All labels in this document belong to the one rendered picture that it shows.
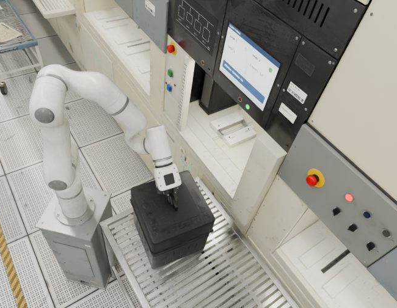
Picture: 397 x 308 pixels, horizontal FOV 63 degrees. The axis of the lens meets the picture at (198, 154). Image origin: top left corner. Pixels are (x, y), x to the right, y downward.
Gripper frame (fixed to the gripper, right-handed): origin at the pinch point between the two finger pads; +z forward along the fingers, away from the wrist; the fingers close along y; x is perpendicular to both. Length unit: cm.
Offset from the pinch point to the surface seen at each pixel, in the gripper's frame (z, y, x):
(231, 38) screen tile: -58, 32, -20
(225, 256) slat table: 38.4, 20.8, 6.6
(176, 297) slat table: 43.7, -8.5, 1.3
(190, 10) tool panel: -75, 28, 1
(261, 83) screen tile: -39, 34, -30
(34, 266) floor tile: 45, -74, 108
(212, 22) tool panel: -66, 30, -11
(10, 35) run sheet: -133, -52, 221
